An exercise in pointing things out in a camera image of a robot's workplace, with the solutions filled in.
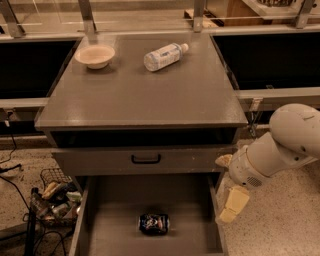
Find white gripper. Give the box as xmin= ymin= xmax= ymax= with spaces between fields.
xmin=215 ymin=146 xmax=270 ymax=223

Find blue pepsi can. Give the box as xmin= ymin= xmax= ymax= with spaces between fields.
xmin=138 ymin=213 xmax=170 ymax=235

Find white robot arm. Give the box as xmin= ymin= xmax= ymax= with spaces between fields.
xmin=215 ymin=103 xmax=320 ymax=223

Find grey top drawer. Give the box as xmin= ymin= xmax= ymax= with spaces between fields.
xmin=52 ymin=145 xmax=235 ymax=176

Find grey drawer cabinet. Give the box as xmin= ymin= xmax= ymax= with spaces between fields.
xmin=34 ymin=32 xmax=249 ymax=256

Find grey open middle drawer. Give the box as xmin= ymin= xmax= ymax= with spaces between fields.
xmin=69 ymin=174 xmax=228 ymax=256

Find clear plastic water bottle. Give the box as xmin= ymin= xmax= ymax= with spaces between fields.
xmin=144 ymin=43 xmax=189 ymax=72

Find wooden crate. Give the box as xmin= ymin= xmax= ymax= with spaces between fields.
xmin=183 ymin=0 xmax=301 ymax=28

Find white paper bowl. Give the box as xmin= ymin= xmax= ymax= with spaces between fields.
xmin=74 ymin=45 xmax=115 ymax=69

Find black drawer handle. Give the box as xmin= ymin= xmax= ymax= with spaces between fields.
xmin=131 ymin=154 xmax=161 ymax=165

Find wire basket with items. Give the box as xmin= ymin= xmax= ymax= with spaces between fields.
xmin=30 ymin=168 xmax=82 ymax=227

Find metal railing frame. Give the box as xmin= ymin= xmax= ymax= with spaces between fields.
xmin=0 ymin=0 xmax=320 ymax=141

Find black floor cables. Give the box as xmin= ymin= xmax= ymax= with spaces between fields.
xmin=0 ymin=113 xmax=73 ymax=256

